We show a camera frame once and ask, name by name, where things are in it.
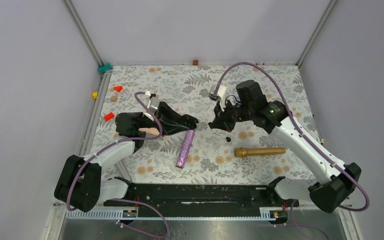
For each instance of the red rectangular block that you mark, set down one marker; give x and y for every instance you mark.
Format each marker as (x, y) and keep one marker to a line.
(109, 116)

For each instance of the gold microphone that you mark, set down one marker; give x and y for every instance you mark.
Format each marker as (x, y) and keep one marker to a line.
(242, 152)

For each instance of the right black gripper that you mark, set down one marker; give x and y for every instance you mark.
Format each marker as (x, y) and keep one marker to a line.
(221, 121)

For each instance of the teal clamp block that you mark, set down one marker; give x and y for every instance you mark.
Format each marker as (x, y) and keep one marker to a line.
(104, 68)

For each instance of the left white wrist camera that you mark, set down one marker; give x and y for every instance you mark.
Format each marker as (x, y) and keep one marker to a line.
(152, 106)

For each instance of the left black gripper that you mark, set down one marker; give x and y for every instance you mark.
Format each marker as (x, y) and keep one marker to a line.
(170, 120)

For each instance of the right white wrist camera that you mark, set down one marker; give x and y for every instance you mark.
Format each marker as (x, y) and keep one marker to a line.
(218, 95)

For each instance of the red triangular block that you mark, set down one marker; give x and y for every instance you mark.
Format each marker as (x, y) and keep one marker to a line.
(118, 88)

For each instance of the peach pink microphone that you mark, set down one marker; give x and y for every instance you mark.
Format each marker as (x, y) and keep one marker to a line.
(152, 131)

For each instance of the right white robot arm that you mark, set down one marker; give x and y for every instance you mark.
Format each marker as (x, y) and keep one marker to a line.
(333, 181)

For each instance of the yellow cube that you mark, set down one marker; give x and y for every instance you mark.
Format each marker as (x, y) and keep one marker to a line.
(95, 95)

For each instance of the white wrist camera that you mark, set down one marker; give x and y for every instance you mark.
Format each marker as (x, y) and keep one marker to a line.
(218, 95)
(152, 106)

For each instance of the black oval earbud case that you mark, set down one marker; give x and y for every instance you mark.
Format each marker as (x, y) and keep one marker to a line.
(189, 121)

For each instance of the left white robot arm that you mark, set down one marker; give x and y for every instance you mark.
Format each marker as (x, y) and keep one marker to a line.
(81, 185)

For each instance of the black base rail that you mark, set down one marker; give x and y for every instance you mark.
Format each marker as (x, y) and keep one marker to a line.
(202, 201)

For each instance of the floral table mat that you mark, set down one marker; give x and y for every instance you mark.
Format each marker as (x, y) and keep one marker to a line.
(211, 159)

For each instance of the purple glitter microphone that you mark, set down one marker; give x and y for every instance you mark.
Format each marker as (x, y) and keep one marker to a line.
(185, 148)

